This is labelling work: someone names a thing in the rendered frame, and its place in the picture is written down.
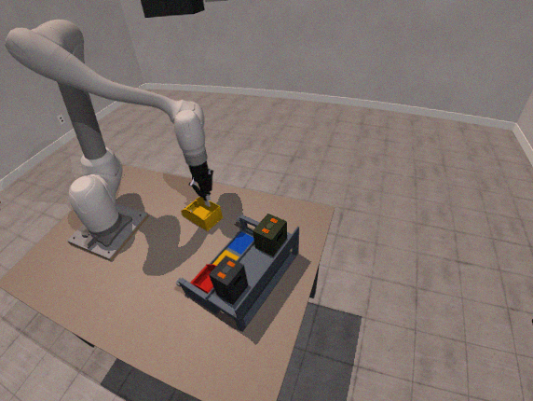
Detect yellow bin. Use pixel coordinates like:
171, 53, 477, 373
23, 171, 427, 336
181, 197, 223, 231

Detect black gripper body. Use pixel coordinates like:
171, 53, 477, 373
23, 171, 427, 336
189, 160, 209, 184

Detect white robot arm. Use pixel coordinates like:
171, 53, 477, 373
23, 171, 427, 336
5, 20, 207, 247

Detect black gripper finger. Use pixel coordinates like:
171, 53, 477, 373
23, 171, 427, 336
189, 177, 211, 207
204, 169, 213, 201

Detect red bin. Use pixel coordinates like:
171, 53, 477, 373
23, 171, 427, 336
191, 264, 216, 294

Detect dark grey metal shelf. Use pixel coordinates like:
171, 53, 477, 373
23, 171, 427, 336
176, 214, 299, 332

